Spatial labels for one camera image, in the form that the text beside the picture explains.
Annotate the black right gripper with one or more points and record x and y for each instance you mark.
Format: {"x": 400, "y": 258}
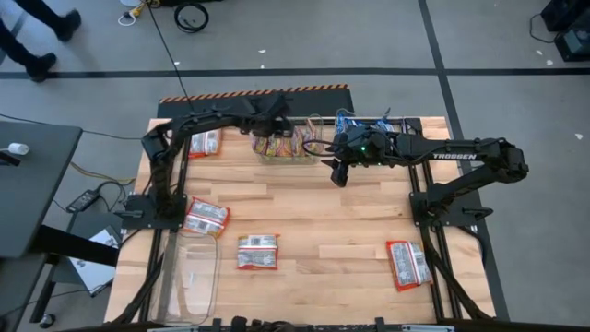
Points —
{"x": 369, "y": 147}

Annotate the black aluminium table frame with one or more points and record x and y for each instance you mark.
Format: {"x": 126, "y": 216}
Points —
{"x": 431, "y": 184}

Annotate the black power adapter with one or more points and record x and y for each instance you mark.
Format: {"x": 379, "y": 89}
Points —
{"x": 83, "y": 201}

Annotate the yellow and white plug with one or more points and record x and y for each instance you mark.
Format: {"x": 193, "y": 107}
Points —
{"x": 136, "y": 10}

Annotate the small white device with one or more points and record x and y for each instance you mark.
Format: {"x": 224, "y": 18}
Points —
{"x": 18, "y": 148}

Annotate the clear plastic bin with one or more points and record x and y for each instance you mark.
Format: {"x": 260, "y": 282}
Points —
{"x": 184, "y": 281}
{"x": 288, "y": 160}
{"x": 405, "y": 126}

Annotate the black equipment case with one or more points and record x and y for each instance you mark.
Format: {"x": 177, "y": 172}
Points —
{"x": 574, "y": 41}

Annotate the black hazard-striped floor mat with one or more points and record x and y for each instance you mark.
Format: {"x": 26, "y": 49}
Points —
{"x": 322, "y": 103}

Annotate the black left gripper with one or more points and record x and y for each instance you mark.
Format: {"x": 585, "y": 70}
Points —
{"x": 269, "y": 113}

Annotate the black desk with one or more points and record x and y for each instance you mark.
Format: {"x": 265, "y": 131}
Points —
{"x": 32, "y": 193}

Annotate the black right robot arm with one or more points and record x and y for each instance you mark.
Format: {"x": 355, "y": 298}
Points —
{"x": 415, "y": 147}

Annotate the black desk device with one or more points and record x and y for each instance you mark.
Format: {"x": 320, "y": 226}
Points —
{"x": 7, "y": 159}

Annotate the orange Maruchan ramen packet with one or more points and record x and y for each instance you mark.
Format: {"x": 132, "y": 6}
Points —
{"x": 206, "y": 217}
{"x": 409, "y": 265}
{"x": 207, "y": 144}
{"x": 257, "y": 252}

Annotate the white papers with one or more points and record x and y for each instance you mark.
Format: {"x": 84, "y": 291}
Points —
{"x": 92, "y": 272}

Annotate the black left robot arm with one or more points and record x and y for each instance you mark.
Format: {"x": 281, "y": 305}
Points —
{"x": 198, "y": 121}

